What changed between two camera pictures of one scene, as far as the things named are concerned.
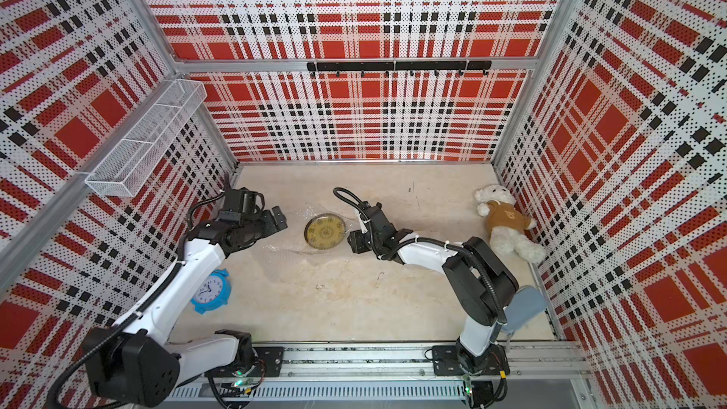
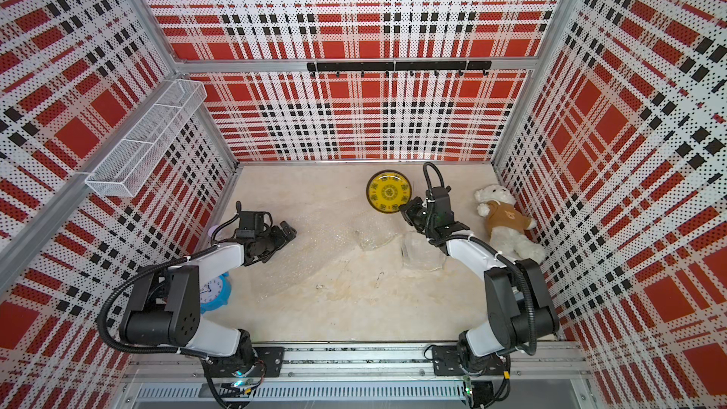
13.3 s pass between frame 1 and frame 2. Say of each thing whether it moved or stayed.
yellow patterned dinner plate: moved
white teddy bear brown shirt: stayed
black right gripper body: moved
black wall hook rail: stayed
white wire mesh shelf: stayed
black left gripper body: moved
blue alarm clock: stayed
